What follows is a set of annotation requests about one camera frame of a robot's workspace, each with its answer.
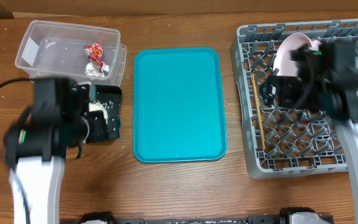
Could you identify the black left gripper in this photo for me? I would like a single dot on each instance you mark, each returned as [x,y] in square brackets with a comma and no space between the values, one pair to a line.
[79,142]

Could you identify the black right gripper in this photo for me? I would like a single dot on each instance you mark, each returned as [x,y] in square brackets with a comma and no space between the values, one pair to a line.
[278,91]

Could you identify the pink bowl with rice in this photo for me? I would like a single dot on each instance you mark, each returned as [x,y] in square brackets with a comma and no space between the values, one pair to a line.
[315,45]

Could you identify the large pink plate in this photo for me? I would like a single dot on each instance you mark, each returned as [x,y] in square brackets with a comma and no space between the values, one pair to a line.
[287,67]

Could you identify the wooden chopstick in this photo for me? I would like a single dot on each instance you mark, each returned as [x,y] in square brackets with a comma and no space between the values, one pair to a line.
[257,106]

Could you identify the red snack wrapper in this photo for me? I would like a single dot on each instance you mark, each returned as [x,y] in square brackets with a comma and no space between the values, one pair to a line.
[95,54]

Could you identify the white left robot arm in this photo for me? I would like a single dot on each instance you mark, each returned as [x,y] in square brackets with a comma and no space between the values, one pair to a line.
[36,188]

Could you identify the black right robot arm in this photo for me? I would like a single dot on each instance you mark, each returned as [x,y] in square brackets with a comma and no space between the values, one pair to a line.
[347,133]

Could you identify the clear plastic waste bin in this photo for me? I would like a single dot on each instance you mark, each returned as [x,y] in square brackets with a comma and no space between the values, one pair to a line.
[57,48]

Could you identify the grey dishwasher rack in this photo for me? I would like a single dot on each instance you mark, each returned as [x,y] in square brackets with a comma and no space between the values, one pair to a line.
[297,143]

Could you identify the white rice pile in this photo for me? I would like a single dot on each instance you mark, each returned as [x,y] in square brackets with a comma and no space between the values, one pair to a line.
[106,109]

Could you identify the black tray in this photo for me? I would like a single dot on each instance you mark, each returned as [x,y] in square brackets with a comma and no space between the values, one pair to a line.
[99,131]

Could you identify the crumpled white tissue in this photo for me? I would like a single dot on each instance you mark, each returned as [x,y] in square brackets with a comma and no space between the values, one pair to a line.
[94,71]

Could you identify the teal serving tray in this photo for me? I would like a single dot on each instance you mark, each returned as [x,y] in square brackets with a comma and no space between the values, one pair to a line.
[178,106]

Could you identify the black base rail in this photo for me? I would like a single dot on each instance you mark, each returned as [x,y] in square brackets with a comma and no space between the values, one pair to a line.
[285,215]

